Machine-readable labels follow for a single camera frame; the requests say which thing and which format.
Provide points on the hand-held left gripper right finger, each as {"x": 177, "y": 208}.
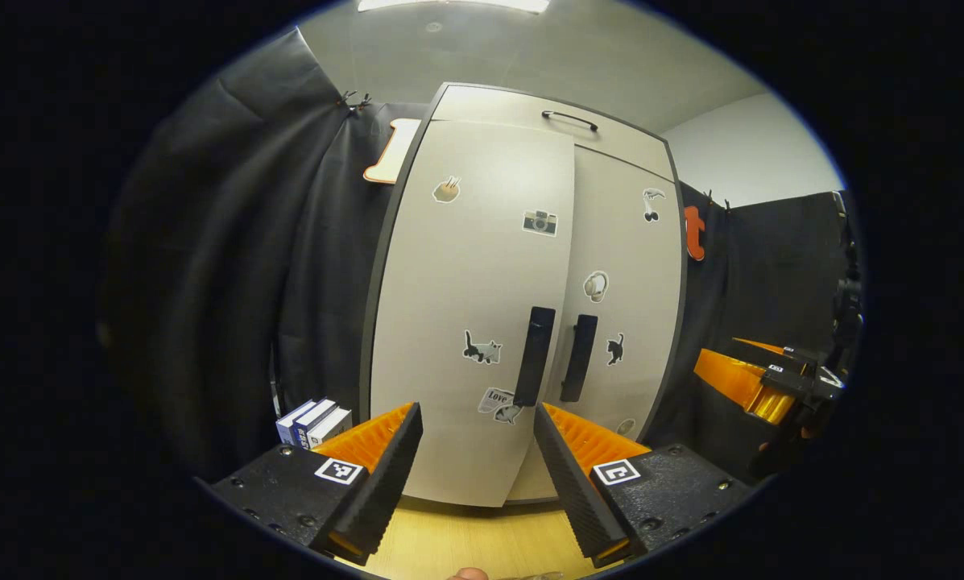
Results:
{"x": 576, "y": 491}

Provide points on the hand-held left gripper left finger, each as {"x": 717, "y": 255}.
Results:
{"x": 385, "y": 483}

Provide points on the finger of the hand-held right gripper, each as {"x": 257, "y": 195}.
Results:
{"x": 731, "y": 379}
{"x": 771, "y": 358}

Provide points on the grey cabinet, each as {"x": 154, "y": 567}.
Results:
{"x": 364, "y": 354}

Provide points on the grey cabinet door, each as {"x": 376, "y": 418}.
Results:
{"x": 465, "y": 274}
{"x": 618, "y": 234}

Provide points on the grey cabinet drawer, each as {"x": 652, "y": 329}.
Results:
{"x": 490, "y": 105}

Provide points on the black backdrop cloth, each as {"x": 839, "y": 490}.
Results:
{"x": 208, "y": 266}

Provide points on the ceiling light panel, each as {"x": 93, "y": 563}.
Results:
{"x": 449, "y": 5}

